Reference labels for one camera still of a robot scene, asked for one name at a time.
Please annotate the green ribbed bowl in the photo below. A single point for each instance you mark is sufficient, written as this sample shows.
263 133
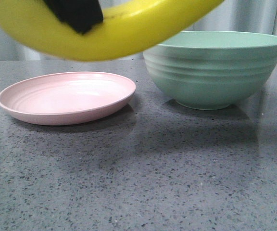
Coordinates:
209 70

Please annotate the white curtain backdrop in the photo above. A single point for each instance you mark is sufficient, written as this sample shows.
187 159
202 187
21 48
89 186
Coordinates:
259 16

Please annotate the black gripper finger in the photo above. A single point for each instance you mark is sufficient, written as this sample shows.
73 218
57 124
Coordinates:
80 15

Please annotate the pink plate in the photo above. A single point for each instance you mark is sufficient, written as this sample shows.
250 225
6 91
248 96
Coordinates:
67 98

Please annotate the yellow banana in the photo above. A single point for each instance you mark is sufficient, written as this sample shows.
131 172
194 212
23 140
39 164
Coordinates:
127 28

